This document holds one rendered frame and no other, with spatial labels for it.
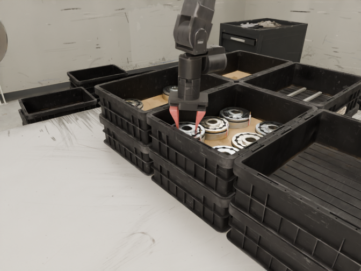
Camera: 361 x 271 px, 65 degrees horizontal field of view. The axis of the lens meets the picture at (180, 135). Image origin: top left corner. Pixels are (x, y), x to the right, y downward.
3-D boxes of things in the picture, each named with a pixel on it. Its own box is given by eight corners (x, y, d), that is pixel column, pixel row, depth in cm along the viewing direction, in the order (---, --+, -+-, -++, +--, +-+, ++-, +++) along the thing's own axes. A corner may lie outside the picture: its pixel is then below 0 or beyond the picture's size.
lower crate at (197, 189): (221, 240, 68) (225, 202, 62) (148, 181, 88) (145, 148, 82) (303, 172, 91) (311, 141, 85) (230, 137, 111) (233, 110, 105)
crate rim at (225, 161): (228, 171, 58) (229, 161, 57) (144, 121, 77) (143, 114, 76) (318, 115, 81) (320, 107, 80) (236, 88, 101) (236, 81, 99)
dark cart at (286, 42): (246, 135, 255) (260, 30, 210) (214, 117, 287) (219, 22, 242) (288, 118, 284) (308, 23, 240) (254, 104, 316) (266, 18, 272)
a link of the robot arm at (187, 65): (174, 50, 69) (188, 56, 65) (196, 47, 72) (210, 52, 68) (173, 78, 72) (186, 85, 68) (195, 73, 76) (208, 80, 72)
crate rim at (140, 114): (143, 121, 77) (143, 114, 76) (93, 92, 97) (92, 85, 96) (235, 88, 101) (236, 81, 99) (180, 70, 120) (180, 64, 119)
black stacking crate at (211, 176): (224, 205, 63) (229, 163, 57) (146, 151, 82) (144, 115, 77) (310, 143, 86) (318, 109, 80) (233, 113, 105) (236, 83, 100)
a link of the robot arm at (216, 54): (173, 24, 68) (195, 29, 62) (210, 21, 74) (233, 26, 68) (173, 73, 74) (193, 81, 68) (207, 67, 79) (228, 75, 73)
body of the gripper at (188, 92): (170, 97, 78) (170, 70, 74) (207, 99, 77) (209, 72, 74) (167, 106, 72) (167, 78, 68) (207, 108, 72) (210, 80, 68)
